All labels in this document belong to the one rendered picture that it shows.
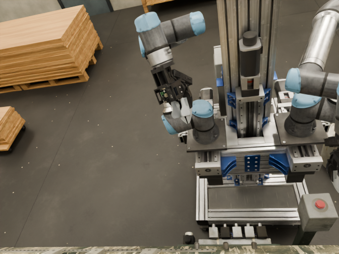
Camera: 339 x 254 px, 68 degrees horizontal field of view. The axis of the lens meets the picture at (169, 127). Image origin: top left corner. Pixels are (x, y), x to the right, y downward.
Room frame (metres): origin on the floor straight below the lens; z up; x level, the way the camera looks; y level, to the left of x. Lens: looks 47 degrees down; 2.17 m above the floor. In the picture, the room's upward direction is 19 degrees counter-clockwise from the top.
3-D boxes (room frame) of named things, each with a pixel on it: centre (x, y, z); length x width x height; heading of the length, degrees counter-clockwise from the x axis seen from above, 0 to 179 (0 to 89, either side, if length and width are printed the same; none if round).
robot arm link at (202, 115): (0.91, -0.18, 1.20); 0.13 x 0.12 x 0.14; 87
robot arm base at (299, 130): (0.75, -0.65, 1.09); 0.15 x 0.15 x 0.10
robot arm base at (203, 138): (0.91, -0.19, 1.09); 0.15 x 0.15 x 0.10
